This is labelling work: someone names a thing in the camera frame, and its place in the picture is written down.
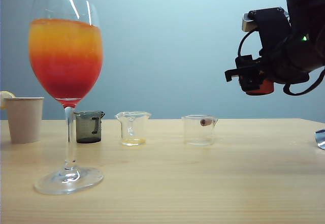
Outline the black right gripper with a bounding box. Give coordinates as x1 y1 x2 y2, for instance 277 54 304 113
224 35 311 95

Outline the amber measuring cup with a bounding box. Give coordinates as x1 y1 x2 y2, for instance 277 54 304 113
245 78 275 96

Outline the clear measuring cup brown mark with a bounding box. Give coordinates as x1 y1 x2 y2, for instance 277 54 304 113
181 114 219 147

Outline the clear measuring cup yellow residue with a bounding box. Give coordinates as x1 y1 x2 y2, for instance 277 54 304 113
114 111 152 147

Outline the smoky grey measuring cup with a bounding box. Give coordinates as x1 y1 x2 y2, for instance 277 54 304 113
73 111 106 144

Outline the beige paper cup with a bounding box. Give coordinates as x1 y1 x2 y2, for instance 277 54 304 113
4 97 45 144

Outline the silver metal spoon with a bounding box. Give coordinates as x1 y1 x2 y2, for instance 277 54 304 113
314 129 325 150

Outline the wine glass with juice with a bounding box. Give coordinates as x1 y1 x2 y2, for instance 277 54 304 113
27 0 105 196

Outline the yellow lemon slice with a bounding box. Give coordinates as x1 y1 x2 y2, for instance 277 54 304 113
0 90 16 110

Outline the black camera cable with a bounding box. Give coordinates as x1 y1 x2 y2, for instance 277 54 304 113
237 29 264 60

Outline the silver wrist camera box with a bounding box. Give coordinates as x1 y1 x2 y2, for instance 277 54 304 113
241 11 257 32

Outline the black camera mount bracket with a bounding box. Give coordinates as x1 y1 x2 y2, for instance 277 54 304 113
247 6 291 55

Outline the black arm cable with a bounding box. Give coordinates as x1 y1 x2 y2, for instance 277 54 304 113
282 68 325 97

